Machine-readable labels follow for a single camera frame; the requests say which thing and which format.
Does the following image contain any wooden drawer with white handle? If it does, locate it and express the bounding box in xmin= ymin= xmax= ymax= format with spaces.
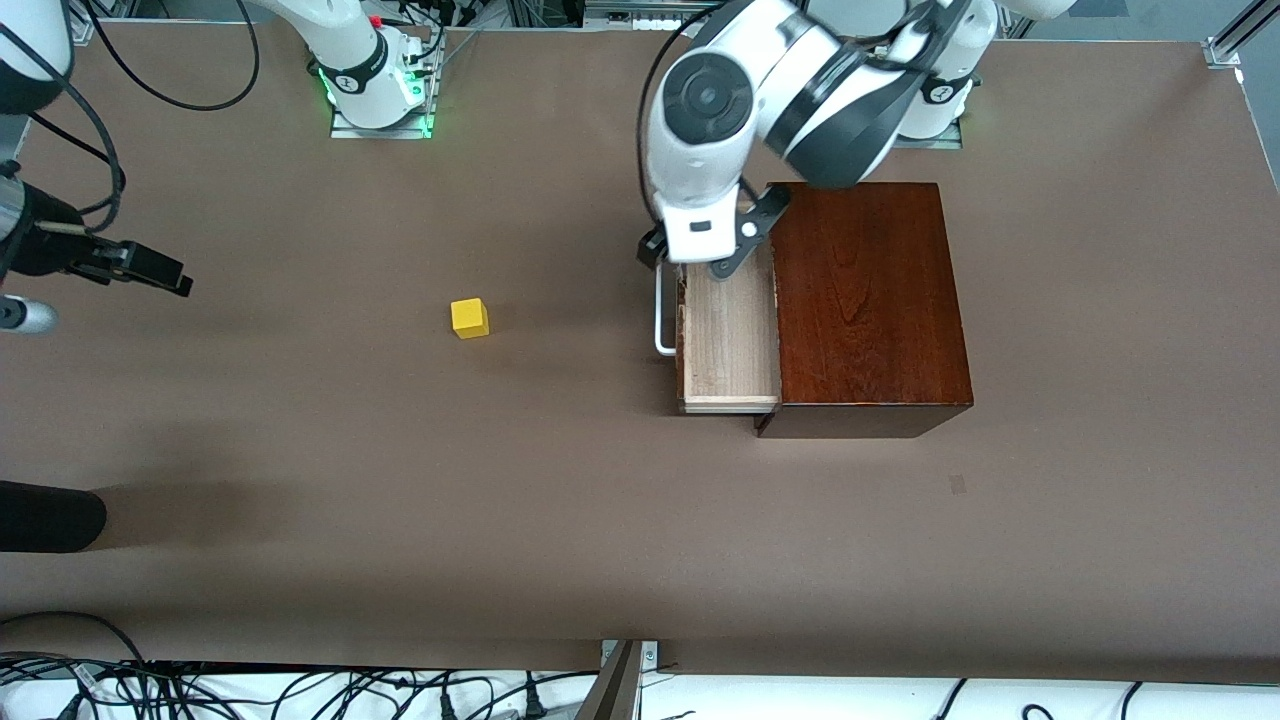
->
xmin=655 ymin=200 xmax=784 ymax=416

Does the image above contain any brown table cover sheet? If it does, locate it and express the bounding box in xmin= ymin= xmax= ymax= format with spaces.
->
xmin=0 ymin=22 xmax=1280 ymax=686

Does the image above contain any aluminium frame profile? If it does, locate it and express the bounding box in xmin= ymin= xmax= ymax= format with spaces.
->
xmin=1203 ymin=0 xmax=1280 ymax=69

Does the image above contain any long black looping cable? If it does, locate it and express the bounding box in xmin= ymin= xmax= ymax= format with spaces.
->
xmin=80 ymin=0 xmax=261 ymax=111

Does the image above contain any white power strip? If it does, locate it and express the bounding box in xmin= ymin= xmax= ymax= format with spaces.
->
xmin=583 ymin=0 xmax=716 ymax=33

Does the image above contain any dark wooden drawer cabinet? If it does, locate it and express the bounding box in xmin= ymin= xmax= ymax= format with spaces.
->
xmin=755 ymin=182 xmax=974 ymax=439

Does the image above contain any black ribbed cylinder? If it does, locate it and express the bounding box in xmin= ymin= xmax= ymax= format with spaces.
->
xmin=0 ymin=480 xmax=108 ymax=553

